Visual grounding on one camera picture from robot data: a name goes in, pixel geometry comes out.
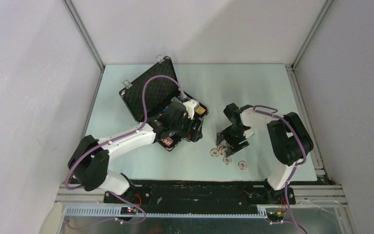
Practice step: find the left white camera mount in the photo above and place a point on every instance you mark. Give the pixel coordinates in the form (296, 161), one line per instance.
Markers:
(191, 105)

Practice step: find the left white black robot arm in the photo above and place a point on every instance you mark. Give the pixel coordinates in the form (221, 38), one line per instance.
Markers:
(91, 161)

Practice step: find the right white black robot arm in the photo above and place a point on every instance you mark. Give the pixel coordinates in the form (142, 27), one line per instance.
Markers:
(290, 140)

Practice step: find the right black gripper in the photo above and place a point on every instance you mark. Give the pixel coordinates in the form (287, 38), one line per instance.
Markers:
(233, 145)

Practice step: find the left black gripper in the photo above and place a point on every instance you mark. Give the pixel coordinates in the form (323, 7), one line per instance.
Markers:
(196, 132)

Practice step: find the black poker set case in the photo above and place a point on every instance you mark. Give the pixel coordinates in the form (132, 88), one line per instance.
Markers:
(152, 92)

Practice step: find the yellow poker chip stack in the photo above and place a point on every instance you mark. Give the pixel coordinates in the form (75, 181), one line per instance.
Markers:
(200, 110)

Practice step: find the white red chip stack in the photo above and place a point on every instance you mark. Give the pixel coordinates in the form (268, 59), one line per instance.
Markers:
(225, 153)

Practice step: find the red white chip row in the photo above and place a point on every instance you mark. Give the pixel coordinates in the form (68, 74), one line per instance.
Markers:
(167, 142)

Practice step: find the green poker chip stack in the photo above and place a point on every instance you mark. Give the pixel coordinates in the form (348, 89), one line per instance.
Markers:
(174, 99)

